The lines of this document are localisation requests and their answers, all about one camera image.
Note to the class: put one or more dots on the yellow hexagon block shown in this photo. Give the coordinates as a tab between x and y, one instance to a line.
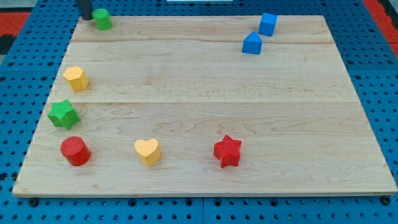
76	78

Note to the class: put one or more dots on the light wooden board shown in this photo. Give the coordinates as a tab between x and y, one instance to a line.
184	81

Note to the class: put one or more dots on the red star block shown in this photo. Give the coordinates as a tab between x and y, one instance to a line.
227	151

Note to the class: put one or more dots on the yellow heart block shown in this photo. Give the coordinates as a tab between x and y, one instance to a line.
148	151

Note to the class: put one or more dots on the blue triangular prism block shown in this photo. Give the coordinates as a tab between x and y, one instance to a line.
252	44

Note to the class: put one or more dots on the blue cube block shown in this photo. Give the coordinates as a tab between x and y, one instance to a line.
267	24

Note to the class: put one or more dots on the red cylinder block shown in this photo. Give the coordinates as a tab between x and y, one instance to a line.
75	151

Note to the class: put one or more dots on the green cylinder block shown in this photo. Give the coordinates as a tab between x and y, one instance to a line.
101	19

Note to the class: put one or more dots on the green star block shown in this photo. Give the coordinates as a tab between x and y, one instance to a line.
63	114

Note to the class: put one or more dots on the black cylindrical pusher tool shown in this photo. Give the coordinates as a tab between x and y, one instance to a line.
85	8

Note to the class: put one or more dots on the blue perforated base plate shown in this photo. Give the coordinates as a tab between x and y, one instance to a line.
30	67

